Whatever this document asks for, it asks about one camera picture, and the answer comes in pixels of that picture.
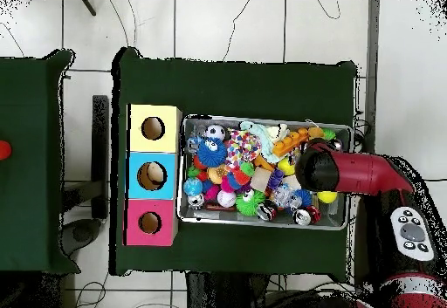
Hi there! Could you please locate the blue globe ball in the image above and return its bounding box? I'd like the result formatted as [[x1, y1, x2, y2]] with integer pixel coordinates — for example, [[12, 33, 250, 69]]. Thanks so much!
[[182, 177, 204, 197]]

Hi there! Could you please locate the cream yellow cloth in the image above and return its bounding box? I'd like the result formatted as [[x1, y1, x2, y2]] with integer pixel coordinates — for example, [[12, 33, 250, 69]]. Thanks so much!
[[265, 123, 290, 145]]

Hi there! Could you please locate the colourful polka dot cloth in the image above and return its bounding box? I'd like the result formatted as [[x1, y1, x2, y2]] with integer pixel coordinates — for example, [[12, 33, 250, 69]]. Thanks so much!
[[224, 129, 263, 170]]

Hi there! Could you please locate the black and white soccer ball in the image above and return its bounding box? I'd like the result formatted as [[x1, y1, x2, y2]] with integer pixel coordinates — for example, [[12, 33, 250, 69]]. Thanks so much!
[[204, 123, 227, 141]]

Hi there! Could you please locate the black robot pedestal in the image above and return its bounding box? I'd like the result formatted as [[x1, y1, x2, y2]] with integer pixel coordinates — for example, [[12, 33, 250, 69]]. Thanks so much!
[[186, 271, 270, 308]]

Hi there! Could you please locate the wooden box with three holes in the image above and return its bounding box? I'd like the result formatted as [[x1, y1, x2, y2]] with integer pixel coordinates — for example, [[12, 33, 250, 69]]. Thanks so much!
[[123, 103, 183, 247]]

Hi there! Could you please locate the silver wire mesh bin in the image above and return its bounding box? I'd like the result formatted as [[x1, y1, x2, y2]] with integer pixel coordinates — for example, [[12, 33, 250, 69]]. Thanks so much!
[[175, 113, 354, 231]]

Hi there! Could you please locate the black upright panel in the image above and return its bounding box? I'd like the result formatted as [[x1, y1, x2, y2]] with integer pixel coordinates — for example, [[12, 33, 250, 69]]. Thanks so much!
[[60, 94, 111, 257]]

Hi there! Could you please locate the mint green cloth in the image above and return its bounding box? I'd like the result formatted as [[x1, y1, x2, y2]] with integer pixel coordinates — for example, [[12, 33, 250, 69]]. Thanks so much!
[[238, 120, 280, 164]]

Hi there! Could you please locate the blue spiky ball with eyes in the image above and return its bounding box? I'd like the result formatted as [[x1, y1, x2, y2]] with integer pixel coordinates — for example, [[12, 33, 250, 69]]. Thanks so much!
[[196, 136, 229, 168]]

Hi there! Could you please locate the orange building block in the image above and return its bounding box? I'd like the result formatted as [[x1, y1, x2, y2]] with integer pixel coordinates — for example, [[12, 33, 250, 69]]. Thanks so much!
[[272, 127, 310, 158]]

